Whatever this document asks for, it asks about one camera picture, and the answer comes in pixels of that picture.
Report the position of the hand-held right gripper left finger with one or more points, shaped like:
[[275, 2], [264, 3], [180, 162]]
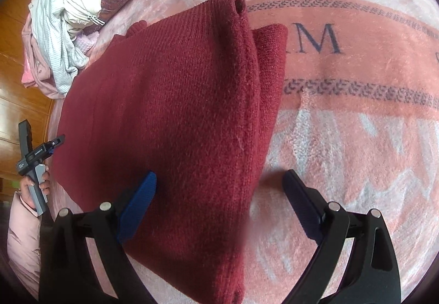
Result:
[[139, 202]]

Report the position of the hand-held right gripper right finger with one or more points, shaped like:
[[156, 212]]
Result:
[[303, 208]]

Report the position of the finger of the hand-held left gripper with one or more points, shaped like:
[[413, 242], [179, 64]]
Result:
[[57, 142]]

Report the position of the dark red knit sweater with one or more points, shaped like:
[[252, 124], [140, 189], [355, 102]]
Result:
[[171, 118]]

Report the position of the person's left forearm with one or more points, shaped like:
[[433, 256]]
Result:
[[22, 242]]

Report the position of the pile of white pink clothes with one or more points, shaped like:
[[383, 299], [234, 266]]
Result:
[[55, 32]]

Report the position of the person's left hand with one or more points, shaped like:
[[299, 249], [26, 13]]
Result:
[[27, 192]]

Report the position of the pink floral blanket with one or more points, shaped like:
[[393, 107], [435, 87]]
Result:
[[343, 153]]

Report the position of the light pink folded garment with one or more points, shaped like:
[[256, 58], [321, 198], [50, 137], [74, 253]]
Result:
[[28, 79]]

